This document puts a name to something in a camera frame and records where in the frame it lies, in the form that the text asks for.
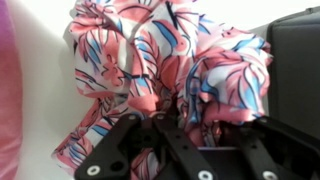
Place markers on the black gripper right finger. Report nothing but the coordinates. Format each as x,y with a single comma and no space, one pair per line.
268,149

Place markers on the dark grey fabric box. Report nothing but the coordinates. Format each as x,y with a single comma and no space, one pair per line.
294,94

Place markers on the pink floral patterned cloth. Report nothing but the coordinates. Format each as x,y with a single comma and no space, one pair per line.
145,56

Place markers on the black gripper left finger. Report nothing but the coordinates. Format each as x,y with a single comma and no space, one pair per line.
113,157

